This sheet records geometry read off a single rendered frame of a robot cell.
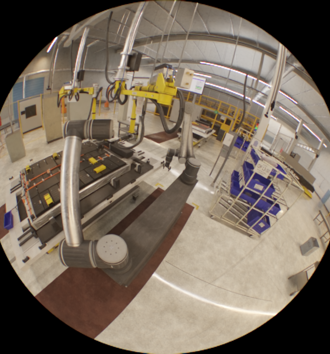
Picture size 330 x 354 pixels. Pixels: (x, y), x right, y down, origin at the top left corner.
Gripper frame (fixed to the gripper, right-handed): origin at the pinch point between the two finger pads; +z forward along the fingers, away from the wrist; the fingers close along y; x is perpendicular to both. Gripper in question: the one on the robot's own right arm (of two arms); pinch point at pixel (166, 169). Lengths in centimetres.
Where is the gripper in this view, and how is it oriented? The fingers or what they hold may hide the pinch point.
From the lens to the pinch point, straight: 207.4
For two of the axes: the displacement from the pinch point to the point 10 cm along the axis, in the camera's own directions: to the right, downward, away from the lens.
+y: 8.4, 4.5, -3.0
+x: 5.0, -4.3, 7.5
